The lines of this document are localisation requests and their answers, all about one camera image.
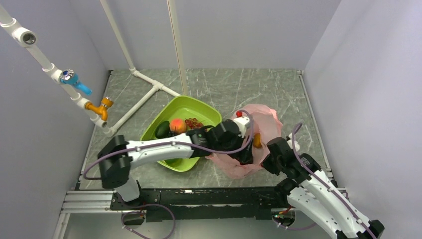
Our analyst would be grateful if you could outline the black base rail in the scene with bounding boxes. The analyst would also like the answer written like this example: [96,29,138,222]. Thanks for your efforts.
[110,187,290,222]

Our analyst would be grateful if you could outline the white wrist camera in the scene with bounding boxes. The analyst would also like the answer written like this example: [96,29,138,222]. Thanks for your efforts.
[286,133,300,152]
[233,111,253,138]

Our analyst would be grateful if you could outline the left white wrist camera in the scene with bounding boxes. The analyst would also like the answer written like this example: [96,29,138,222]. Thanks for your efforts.
[233,111,253,138]

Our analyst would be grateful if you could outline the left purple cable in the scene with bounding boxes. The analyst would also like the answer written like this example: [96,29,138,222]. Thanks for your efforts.
[82,110,255,239]

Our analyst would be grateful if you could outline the purple cable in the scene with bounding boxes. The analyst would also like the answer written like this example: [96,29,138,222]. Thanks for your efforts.
[82,110,255,239]
[272,122,377,239]

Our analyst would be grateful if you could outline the beige vertical pole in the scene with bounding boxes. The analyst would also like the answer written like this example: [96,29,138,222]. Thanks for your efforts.
[167,0,189,95]

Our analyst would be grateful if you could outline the blue valve tap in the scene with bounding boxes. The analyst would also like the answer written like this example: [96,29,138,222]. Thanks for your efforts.
[60,69,92,95]

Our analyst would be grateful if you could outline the red fake grapes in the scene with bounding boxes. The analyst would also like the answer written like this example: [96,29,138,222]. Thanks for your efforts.
[185,118,204,129]

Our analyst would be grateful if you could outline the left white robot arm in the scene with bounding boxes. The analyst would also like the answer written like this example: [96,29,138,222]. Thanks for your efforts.
[98,117,253,209]

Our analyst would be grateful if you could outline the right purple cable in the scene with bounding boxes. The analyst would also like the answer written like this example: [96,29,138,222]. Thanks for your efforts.
[272,122,377,239]

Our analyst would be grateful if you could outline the pink plastic bag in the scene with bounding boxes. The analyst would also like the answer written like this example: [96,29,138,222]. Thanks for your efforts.
[206,104,282,179]

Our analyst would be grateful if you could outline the orange fake fruit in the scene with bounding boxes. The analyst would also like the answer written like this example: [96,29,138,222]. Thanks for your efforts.
[252,133,262,149]
[169,118,188,134]

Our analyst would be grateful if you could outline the green plastic tray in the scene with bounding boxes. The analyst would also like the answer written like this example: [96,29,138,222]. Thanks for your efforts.
[140,96,222,172]

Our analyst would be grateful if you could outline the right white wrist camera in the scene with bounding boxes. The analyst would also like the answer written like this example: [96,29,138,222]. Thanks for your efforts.
[286,133,300,152]

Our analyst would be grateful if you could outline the white PVC pipe frame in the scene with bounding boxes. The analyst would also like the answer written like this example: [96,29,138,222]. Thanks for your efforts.
[0,0,180,136]

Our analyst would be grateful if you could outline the green fake avocado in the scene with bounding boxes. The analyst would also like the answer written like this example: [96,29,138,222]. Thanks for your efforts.
[155,120,171,139]

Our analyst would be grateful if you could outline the dark fake grapes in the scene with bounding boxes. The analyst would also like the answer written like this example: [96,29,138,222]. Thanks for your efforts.
[166,131,179,138]

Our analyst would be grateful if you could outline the orange faucet tap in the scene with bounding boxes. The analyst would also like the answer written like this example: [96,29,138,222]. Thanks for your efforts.
[84,97,114,121]

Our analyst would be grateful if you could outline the round green fake fruit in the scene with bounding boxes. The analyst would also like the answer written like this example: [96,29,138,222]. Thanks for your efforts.
[165,159,183,167]

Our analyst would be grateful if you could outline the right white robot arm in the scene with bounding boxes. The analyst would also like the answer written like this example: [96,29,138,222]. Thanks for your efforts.
[261,137,385,239]

